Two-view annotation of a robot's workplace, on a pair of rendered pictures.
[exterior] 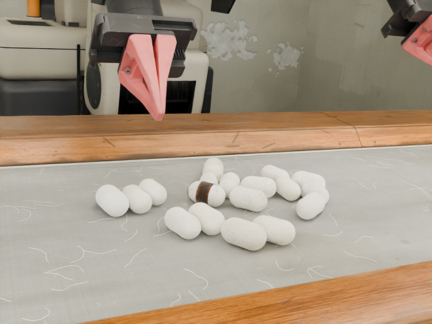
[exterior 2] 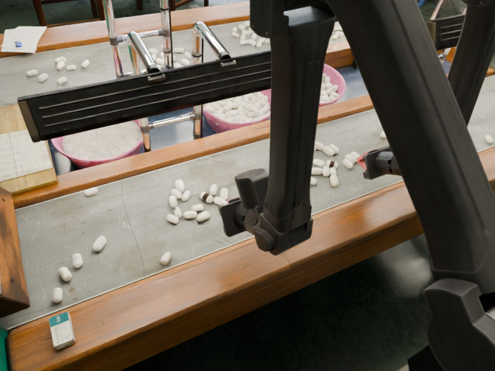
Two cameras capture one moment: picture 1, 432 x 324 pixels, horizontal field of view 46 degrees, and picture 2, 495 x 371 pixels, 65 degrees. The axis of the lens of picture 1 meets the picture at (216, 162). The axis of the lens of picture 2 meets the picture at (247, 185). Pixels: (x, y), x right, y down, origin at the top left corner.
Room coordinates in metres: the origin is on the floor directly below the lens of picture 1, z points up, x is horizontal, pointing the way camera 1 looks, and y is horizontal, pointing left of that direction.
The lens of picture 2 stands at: (1.21, -0.34, 1.56)
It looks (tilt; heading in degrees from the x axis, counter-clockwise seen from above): 50 degrees down; 172
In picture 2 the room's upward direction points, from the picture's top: 9 degrees clockwise
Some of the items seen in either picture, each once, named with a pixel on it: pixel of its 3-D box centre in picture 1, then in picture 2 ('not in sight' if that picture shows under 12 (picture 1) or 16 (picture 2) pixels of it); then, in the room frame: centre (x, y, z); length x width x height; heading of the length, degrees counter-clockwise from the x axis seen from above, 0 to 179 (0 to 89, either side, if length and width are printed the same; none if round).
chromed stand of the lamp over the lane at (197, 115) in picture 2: not in sight; (180, 122); (0.46, -0.43, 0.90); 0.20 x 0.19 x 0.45; 115
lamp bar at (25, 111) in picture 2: not in sight; (189, 81); (0.54, -0.40, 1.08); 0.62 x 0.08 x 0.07; 115
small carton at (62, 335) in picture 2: not in sight; (62, 330); (0.94, -0.61, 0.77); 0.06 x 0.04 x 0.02; 25
